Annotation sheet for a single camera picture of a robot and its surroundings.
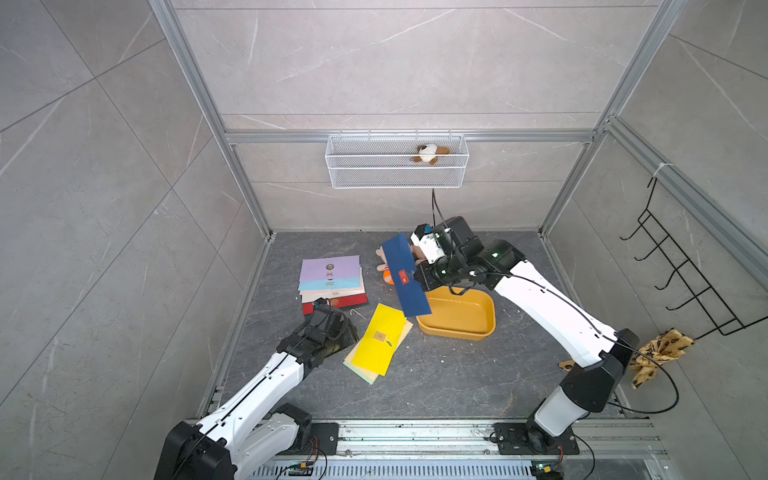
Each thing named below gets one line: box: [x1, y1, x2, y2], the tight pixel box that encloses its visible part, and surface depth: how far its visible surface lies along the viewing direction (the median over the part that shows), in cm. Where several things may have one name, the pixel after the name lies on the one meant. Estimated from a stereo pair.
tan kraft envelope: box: [344, 318, 414, 381], surface depth 89 cm
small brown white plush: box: [412, 144, 451, 165], surface depth 89 cm
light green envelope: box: [342, 360, 374, 385], surface depth 86 cm
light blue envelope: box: [298, 277, 361, 291], surface depth 106 cm
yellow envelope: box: [352, 303, 406, 376], surface depth 92 cm
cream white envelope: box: [300, 284, 366, 303], surface depth 103 cm
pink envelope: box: [299, 277, 365, 300], surface depth 103 cm
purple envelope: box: [299, 255, 360, 282], surface depth 110 cm
